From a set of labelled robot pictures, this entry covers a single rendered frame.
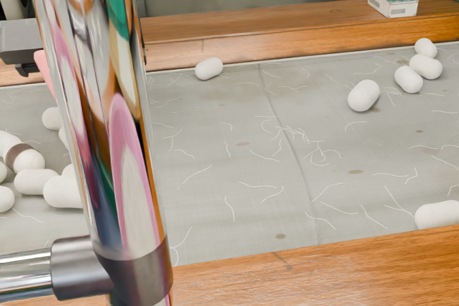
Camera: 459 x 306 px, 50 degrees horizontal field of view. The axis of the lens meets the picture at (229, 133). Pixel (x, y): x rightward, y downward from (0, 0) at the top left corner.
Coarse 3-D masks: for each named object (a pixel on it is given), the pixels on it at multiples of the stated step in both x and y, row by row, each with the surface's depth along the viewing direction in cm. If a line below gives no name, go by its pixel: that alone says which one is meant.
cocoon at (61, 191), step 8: (56, 176) 33; (64, 176) 33; (72, 176) 33; (48, 184) 33; (56, 184) 33; (64, 184) 33; (72, 184) 33; (48, 192) 33; (56, 192) 32; (64, 192) 32; (72, 192) 32; (48, 200) 33; (56, 200) 33; (64, 200) 33; (72, 200) 32; (80, 200) 32
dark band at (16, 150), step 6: (18, 144) 37; (24, 144) 37; (12, 150) 36; (18, 150) 36; (24, 150) 36; (36, 150) 37; (6, 156) 36; (12, 156) 36; (6, 162) 36; (12, 162) 36; (12, 168) 36
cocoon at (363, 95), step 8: (368, 80) 44; (360, 88) 43; (368, 88) 43; (376, 88) 44; (352, 96) 43; (360, 96) 42; (368, 96) 42; (376, 96) 44; (352, 104) 43; (360, 104) 42; (368, 104) 43
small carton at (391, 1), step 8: (368, 0) 62; (376, 0) 59; (384, 0) 57; (392, 0) 56; (400, 0) 56; (408, 0) 56; (416, 0) 56; (376, 8) 60; (384, 8) 58; (392, 8) 56; (400, 8) 57; (408, 8) 57; (416, 8) 57; (392, 16) 57; (400, 16) 57
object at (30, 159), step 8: (24, 152) 36; (32, 152) 36; (16, 160) 36; (24, 160) 36; (32, 160) 36; (40, 160) 36; (16, 168) 36; (24, 168) 35; (32, 168) 36; (40, 168) 36
